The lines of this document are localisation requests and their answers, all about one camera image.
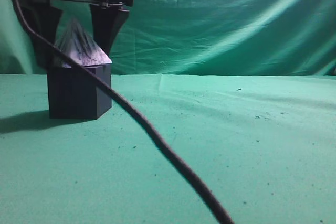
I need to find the green backdrop cloth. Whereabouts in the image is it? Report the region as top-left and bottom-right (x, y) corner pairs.
(0, 0), (336, 77)

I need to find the black cable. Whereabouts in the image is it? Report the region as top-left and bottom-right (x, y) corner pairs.
(6, 0), (235, 224)

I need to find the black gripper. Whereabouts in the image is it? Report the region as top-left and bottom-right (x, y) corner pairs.
(18, 0), (134, 68)

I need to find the white purple streaked square pyramid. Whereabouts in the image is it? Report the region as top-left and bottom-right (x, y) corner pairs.
(55, 19), (112, 67)

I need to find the green table cloth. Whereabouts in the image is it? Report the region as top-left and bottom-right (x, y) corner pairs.
(1, 74), (335, 223)

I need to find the dark purple cube block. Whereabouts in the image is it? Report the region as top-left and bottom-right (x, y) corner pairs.
(47, 67), (112, 120)

